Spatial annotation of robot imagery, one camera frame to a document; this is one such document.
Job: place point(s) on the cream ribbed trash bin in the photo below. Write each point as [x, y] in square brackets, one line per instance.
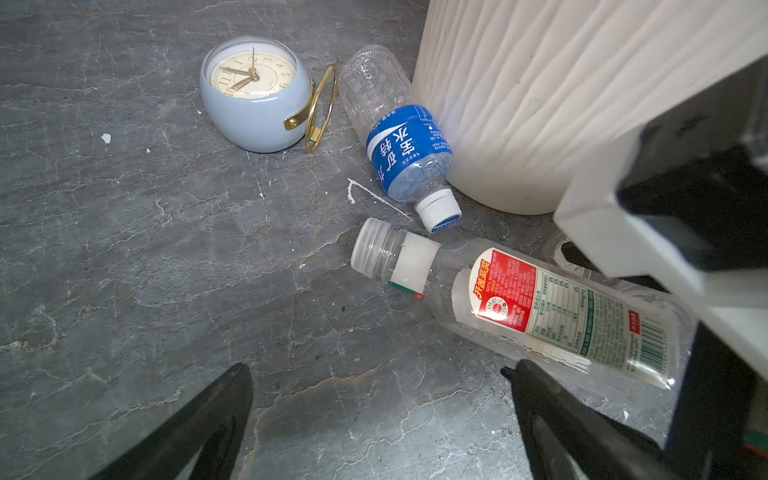
[526, 91]

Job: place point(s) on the light blue alarm clock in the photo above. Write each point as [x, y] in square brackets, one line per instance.
[262, 99]

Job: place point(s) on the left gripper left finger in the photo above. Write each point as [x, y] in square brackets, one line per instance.
[208, 430]

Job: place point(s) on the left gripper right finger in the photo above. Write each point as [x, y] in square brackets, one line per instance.
[560, 433]

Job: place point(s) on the red green label bottle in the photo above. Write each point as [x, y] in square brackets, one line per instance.
[622, 342]

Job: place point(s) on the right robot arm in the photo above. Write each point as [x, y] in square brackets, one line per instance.
[682, 199]

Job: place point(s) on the blue label bottle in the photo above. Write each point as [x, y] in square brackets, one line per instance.
[407, 150]

